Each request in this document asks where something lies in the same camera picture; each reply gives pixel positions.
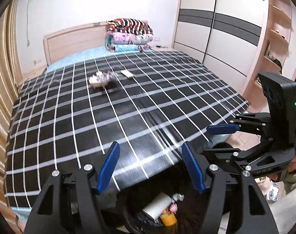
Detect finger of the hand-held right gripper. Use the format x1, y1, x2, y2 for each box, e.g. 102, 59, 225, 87
201, 141, 268, 173
206, 113, 272, 138

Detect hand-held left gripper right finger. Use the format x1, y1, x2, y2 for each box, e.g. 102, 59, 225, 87
181, 141, 276, 234

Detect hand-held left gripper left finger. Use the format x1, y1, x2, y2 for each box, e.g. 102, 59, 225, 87
24, 141, 120, 234

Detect black round bin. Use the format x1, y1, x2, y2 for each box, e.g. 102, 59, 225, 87
121, 166, 226, 234

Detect white cardboard tube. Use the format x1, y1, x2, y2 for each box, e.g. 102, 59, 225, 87
142, 192, 174, 221

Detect yellow tape roll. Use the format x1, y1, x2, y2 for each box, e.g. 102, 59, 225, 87
160, 212, 179, 227

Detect person's right forearm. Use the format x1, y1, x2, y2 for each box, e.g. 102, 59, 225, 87
283, 136, 296, 195

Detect black white grid cloth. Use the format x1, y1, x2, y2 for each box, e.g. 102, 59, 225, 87
4, 50, 250, 207

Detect blue patterned cloth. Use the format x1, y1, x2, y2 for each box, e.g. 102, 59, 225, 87
259, 177, 280, 201

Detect dark items on shelf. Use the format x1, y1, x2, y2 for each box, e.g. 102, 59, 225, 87
266, 52, 282, 71

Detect wooden corner shelf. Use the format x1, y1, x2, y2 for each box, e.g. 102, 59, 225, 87
243, 0, 296, 117

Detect light wooden nightstand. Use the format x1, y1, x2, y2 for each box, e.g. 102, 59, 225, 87
149, 44, 174, 51

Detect sliding door wardrobe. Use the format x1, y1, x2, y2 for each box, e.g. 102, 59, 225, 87
172, 0, 269, 95

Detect light blue folded blanket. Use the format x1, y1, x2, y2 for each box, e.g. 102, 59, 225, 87
109, 41, 151, 52

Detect beige striped curtain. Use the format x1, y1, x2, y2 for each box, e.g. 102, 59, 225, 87
0, 0, 24, 225

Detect light wooden headboard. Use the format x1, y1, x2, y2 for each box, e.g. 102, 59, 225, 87
43, 21, 148, 66

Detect pink folded blanket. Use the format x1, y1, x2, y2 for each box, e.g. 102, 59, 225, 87
105, 30, 154, 45

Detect striped folded blanket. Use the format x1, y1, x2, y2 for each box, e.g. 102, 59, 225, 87
107, 18, 153, 35

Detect white air conditioner pipe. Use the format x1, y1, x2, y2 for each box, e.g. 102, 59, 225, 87
26, 0, 33, 47

